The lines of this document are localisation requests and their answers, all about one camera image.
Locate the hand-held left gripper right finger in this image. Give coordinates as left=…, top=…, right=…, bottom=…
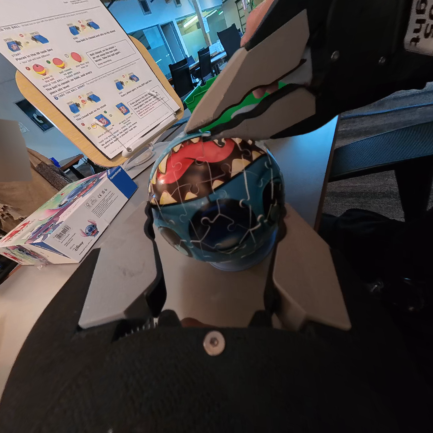
left=265, top=202, right=352, bottom=331

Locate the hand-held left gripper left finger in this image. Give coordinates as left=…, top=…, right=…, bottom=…
left=78, top=202, right=168, bottom=330

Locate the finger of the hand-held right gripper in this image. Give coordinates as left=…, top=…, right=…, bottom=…
left=184, top=8, right=311, bottom=135
left=210, top=83, right=317, bottom=140

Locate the blue puzzle ball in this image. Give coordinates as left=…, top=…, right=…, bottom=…
left=148, top=131, right=287, bottom=264

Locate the white blue puzzle box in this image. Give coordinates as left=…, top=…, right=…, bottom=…
left=0, top=167, right=139, bottom=265

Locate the person's right hand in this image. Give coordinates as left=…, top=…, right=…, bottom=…
left=244, top=0, right=276, bottom=43

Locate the black office chair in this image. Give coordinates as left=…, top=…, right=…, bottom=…
left=216, top=23, right=241, bottom=61
left=168, top=58, right=191, bottom=99
left=197, top=47, right=212, bottom=85

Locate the green crate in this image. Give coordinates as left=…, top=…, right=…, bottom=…
left=183, top=75, right=288, bottom=133

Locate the person's black clothing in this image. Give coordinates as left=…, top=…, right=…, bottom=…
left=318, top=208, right=433, bottom=433

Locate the white document stand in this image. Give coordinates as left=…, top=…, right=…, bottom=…
left=121, top=141, right=157, bottom=171

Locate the brown cardboard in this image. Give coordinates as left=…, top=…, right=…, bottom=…
left=0, top=149, right=70, bottom=234

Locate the printed instruction sheet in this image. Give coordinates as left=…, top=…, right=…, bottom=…
left=0, top=0, right=181, bottom=159

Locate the wooden document board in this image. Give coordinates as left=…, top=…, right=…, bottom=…
left=15, top=34, right=185, bottom=168

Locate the black wall sign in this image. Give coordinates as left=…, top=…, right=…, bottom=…
left=15, top=98, right=55, bottom=133

